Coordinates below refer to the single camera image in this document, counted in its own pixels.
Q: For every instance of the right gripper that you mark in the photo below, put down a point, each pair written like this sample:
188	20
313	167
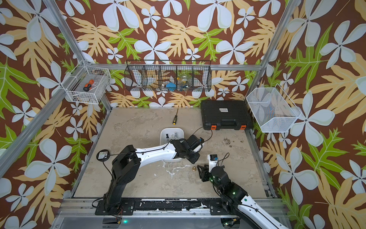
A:
204	172

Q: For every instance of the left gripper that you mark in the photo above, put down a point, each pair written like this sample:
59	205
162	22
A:
194	160

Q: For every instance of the white plastic storage box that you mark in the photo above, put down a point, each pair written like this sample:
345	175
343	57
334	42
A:
171	137

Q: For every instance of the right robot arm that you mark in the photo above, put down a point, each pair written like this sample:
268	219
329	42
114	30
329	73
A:
236	201

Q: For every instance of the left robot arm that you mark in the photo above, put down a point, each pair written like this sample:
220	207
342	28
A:
127	163

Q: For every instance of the black yellow screwdriver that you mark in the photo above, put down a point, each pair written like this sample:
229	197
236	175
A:
175	117

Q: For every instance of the black tool case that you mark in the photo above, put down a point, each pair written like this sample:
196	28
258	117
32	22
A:
225	114

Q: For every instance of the blue object in basket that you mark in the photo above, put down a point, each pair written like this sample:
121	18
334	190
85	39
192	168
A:
171	87

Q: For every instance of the clear bottle in basket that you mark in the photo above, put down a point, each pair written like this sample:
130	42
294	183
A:
184	80

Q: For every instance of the round black tape measure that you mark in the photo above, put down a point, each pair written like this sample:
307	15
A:
103	155

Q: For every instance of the white mesh basket right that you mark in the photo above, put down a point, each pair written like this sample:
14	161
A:
273	109

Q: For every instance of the red black screwdriver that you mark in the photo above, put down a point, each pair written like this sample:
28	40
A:
88	86

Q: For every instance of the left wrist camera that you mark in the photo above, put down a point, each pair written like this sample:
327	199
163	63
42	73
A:
194	142

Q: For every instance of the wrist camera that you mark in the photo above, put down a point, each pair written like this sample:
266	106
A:
212	161
194	142

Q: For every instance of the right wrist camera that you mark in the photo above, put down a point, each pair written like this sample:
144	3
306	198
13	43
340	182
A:
212	161

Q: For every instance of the black wire basket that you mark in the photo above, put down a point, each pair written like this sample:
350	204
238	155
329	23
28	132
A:
157	74

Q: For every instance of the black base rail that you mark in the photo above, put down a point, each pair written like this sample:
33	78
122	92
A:
171	205

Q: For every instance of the white wire basket left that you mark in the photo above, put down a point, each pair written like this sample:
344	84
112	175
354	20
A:
80	76

